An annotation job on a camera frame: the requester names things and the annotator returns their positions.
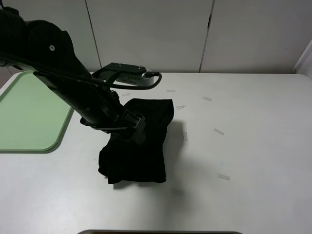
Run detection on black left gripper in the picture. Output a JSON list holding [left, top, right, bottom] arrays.
[[79, 90, 145, 144]]

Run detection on black short sleeve t-shirt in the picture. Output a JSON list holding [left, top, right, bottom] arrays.
[[98, 98, 174, 184]]

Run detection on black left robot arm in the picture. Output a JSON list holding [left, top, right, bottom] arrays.
[[0, 7, 146, 144]]

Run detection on light green plastic tray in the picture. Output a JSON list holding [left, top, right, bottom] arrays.
[[0, 71, 74, 154]]

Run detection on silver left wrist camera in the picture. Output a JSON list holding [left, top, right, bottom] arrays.
[[92, 62, 154, 87]]

